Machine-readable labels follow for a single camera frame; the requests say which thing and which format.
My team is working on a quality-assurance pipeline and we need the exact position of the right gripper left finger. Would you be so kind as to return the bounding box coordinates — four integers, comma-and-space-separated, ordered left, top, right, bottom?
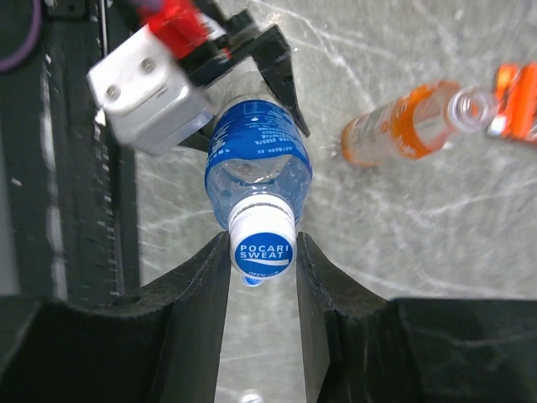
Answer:
1, 232, 231, 402

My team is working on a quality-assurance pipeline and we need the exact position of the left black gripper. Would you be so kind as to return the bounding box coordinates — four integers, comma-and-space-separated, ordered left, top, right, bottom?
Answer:
179, 1, 310, 152

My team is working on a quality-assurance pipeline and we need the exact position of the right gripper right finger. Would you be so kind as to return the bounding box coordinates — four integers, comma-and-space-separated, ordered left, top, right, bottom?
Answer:
296, 233, 536, 402

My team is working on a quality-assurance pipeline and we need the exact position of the blue Pocari bottle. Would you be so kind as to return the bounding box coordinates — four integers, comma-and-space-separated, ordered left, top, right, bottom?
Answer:
205, 71, 313, 229

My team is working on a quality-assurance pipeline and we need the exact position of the blue bottle cap front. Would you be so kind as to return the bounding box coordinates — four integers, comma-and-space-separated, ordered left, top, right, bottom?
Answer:
228, 194, 296, 280

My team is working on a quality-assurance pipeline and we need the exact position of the blue bottle cap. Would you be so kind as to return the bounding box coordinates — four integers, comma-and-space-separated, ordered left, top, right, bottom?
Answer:
228, 194, 296, 280
241, 275, 263, 287

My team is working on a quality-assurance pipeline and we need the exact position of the white bottle cap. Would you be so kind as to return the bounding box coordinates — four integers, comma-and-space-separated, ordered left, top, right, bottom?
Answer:
239, 390, 264, 403

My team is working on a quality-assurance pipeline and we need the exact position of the blue bottle cap middle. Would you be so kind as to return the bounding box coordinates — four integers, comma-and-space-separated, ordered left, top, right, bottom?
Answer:
241, 275, 263, 287

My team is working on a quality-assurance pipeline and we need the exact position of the orange drink bottle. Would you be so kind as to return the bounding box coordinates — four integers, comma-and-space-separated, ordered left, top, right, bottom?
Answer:
341, 80, 498, 167

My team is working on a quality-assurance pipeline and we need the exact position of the orange snack box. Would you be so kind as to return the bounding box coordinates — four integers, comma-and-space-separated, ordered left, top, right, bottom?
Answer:
487, 61, 536, 145

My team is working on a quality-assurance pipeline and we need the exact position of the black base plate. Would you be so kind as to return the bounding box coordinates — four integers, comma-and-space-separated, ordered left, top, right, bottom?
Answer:
1, 1, 140, 306

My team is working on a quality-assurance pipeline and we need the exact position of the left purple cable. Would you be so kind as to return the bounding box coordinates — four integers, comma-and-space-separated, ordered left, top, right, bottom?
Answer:
0, 0, 43, 73

